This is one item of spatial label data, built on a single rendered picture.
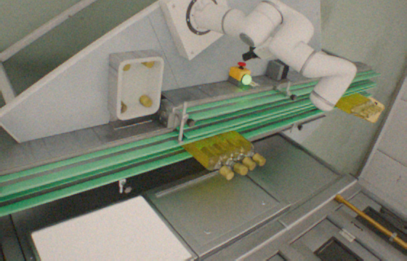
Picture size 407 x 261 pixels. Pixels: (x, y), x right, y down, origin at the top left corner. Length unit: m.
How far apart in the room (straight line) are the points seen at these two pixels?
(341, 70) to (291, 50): 0.16
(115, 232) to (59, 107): 0.46
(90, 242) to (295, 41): 0.87
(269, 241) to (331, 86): 0.56
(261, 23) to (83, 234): 0.85
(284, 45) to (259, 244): 0.65
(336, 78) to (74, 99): 0.86
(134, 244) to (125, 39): 0.68
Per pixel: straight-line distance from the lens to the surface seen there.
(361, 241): 1.40
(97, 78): 1.18
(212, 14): 1.15
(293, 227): 1.29
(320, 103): 1.04
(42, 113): 1.17
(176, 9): 1.18
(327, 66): 0.99
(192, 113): 1.24
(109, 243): 1.08
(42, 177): 1.06
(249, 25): 1.02
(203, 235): 1.13
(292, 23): 1.04
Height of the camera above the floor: 1.75
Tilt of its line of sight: 39 degrees down
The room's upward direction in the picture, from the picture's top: 128 degrees clockwise
